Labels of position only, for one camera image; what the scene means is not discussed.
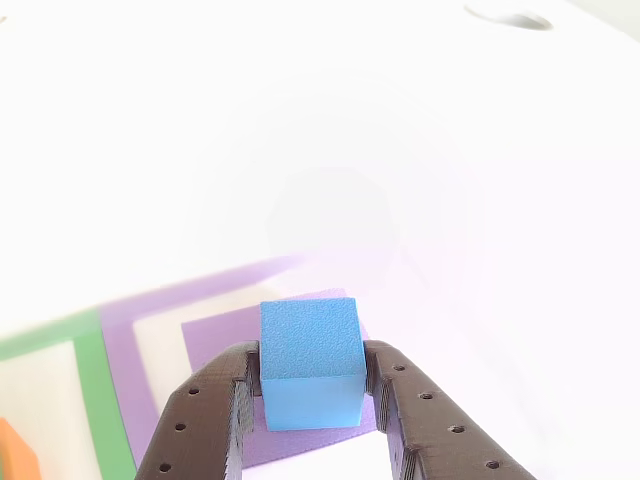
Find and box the orange block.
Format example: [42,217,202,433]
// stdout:
[0,417,42,480]

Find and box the purple block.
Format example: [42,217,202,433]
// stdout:
[180,287,380,470]

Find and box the green square frame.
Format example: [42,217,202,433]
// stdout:
[0,308,138,480]

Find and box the purple square frame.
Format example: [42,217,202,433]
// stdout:
[98,253,309,466]

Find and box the grey oval desk grommet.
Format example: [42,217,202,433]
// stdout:
[462,2,555,33]

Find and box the small blue cube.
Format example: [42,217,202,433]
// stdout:
[259,296,369,433]

